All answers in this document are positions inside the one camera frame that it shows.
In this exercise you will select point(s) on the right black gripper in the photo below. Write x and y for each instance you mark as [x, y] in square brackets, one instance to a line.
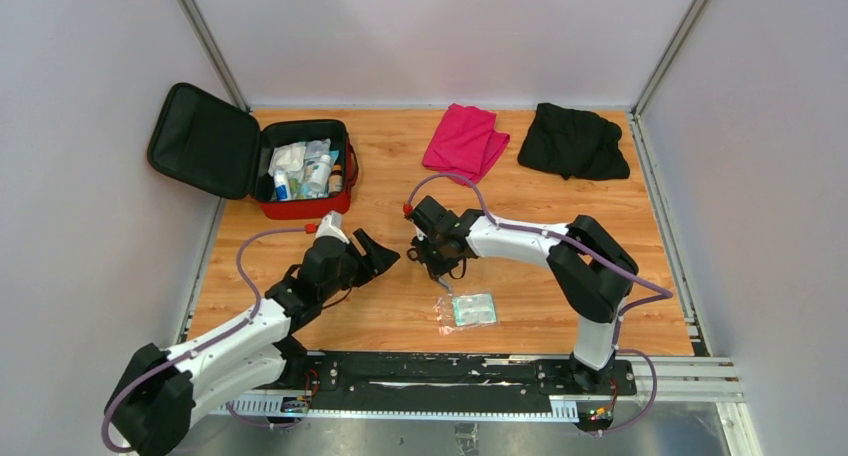
[439, 269]

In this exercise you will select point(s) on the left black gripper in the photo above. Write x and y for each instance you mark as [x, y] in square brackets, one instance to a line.
[375, 261]

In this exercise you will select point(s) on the teal blister pack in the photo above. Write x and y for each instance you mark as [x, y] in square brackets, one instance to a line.
[457, 312]

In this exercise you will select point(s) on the red black medicine kit case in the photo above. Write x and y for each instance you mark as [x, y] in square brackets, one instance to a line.
[209, 144]

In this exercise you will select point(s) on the clear bag of swabs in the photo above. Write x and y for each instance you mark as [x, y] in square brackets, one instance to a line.
[314, 150]

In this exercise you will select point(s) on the blue labelled bandage roll bag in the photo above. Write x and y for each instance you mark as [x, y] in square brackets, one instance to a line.
[282, 189]

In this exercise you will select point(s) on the white gauze packet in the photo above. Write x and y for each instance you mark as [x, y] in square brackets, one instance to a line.
[287, 158]

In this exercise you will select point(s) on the black handled scissors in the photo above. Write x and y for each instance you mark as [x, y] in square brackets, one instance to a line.
[444, 283]

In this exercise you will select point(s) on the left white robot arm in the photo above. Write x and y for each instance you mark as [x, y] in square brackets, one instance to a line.
[163, 393]

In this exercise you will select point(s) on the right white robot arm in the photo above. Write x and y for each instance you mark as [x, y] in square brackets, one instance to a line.
[592, 270]

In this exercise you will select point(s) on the brown medicine bottle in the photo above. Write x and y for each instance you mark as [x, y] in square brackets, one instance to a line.
[335, 183]

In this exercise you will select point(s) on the white lotion bottle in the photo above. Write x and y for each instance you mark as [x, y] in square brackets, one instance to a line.
[319, 175]

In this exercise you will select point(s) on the pink folded cloth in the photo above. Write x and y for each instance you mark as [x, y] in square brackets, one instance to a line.
[465, 142]

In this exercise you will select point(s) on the black folded cloth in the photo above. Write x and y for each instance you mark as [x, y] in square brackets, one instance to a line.
[573, 143]

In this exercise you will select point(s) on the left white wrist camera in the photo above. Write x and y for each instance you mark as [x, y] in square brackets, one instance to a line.
[330, 225]

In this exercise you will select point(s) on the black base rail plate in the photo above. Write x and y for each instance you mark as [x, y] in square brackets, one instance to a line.
[447, 383]

